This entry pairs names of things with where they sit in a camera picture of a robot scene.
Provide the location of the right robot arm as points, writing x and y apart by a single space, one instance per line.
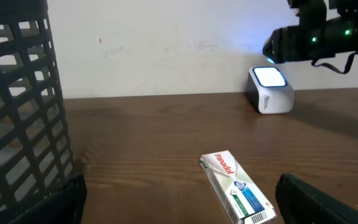
324 30

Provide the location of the grey plastic basket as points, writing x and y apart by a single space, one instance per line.
35 145

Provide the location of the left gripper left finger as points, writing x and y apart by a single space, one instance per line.
64 205

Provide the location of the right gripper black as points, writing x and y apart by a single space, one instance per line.
294 43

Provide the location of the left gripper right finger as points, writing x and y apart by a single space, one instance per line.
300 202

